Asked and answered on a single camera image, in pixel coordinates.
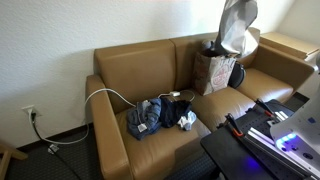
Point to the white fabric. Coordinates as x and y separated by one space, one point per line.
235 26

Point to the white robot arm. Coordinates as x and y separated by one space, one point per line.
300 126

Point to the brown paper grocery bag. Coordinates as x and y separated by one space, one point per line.
211 75

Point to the white charger brick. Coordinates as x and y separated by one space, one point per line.
174 93

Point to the blue denim garment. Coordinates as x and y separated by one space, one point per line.
143 118

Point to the small white grey cloth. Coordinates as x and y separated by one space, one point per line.
187 120

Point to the brown leather sofa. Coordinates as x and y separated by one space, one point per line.
150 156

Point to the black oval zip case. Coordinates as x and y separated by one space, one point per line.
237 76

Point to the red black clamp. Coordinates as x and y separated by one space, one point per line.
264 106
233 126

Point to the black mounting table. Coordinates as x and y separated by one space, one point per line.
230 153

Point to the white plug adapter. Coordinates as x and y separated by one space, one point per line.
53 148

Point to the light wooden side table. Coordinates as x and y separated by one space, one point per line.
286 43

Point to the wooden chair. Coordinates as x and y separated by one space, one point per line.
10 154

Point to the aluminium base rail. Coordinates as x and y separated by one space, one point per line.
266 141

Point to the white wall outlet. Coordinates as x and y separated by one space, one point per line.
28 109

